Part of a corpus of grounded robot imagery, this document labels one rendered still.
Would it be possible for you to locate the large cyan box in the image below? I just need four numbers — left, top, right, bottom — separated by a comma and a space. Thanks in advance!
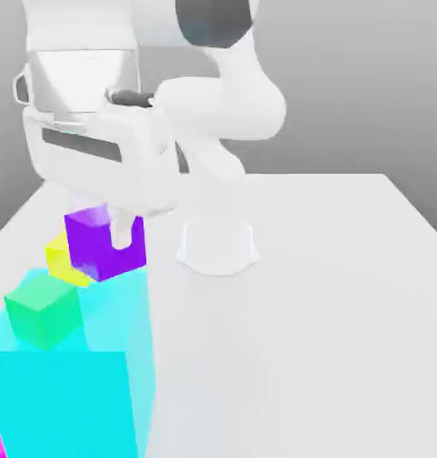
0, 265, 157, 458

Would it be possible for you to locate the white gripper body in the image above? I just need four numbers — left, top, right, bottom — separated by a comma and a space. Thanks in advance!
21, 106, 180, 218

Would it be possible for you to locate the small purple cube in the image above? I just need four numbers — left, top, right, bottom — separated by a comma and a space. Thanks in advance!
63, 203, 147, 283

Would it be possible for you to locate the small yellow cube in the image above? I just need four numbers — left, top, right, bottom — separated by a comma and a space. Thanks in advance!
44, 231, 92, 288

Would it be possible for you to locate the small green cube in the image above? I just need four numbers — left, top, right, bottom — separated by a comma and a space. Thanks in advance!
4, 274, 81, 351

